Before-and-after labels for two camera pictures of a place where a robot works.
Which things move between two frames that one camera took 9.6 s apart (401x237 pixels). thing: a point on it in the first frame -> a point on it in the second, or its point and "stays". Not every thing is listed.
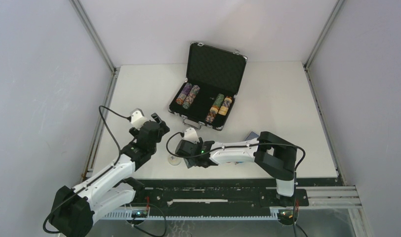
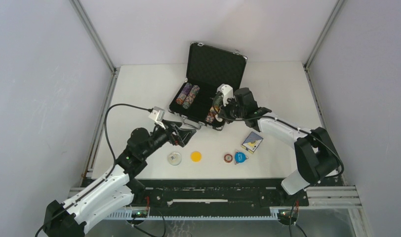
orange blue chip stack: (210, 117) stays
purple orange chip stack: (183, 94) stays
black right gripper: (189, 163) -> (230, 101)
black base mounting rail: (217, 194) stays
